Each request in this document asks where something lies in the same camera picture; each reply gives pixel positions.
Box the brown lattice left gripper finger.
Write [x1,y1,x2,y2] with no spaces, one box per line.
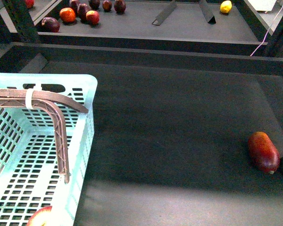
[0,98,70,183]

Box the brown flat right gripper finger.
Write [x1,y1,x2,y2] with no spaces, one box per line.
[0,88,89,113]

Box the light blue plastic basket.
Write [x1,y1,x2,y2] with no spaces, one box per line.
[0,73,97,226]

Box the red yellow apple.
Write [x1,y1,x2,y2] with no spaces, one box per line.
[26,206,52,226]

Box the red apple on shelf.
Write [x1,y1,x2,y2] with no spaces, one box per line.
[86,10,100,25]

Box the white zip tie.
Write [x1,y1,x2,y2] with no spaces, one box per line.
[25,83,42,110]

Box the dark purple fruit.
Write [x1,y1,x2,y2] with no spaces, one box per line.
[41,17,60,32]

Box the orange red fruit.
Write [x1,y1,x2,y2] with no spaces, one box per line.
[59,8,76,23]

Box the dark maroon fruit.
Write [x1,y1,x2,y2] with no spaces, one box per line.
[77,3,91,21]

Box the dark plum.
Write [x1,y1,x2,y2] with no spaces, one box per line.
[114,0,126,14]
[102,0,112,12]

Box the dark plum right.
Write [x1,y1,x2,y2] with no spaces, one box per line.
[114,0,126,14]

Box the yellow lemon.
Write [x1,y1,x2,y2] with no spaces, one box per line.
[220,0,232,14]

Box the red mango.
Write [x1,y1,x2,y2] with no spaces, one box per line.
[248,131,280,174]

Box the left metal shelf bracket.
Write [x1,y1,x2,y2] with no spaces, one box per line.
[152,0,177,26]

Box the metal shelf bracket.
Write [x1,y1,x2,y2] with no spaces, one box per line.
[199,0,216,24]
[152,0,177,26]

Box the right metal shelf bracket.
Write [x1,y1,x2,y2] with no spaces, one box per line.
[199,0,216,24]

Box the pink cable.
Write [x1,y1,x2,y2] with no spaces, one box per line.
[250,0,283,57]

